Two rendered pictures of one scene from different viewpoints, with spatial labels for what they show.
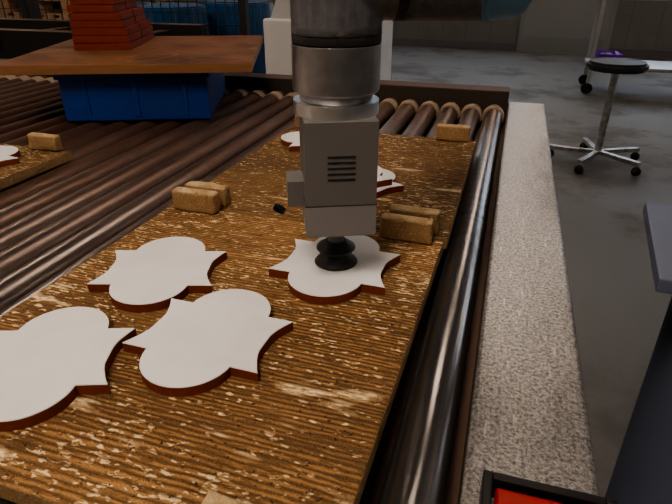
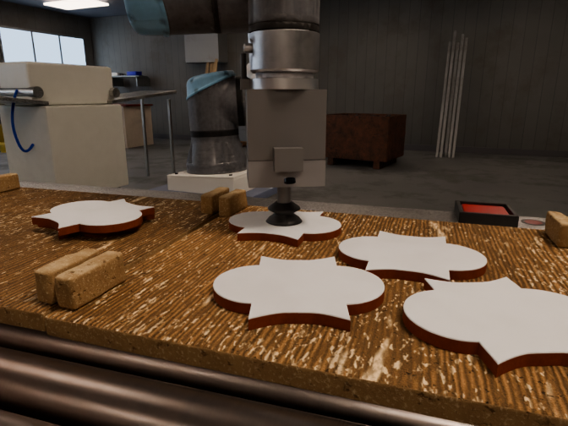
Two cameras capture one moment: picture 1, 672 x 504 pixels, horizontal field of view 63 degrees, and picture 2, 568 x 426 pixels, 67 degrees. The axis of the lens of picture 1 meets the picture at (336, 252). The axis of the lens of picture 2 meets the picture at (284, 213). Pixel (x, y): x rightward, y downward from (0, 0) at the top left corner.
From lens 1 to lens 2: 70 cm
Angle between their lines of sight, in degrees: 83
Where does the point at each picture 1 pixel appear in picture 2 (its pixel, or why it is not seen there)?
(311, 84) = (315, 60)
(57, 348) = (487, 307)
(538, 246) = not seen: hidden behind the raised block
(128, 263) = (292, 301)
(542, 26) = not seen: outside the picture
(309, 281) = (319, 226)
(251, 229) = (186, 259)
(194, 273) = (313, 264)
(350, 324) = (363, 226)
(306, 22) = (313, 12)
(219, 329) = (404, 248)
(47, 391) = (543, 297)
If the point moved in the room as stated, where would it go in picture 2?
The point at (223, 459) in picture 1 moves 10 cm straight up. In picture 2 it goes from (517, 248) to (532, 152)
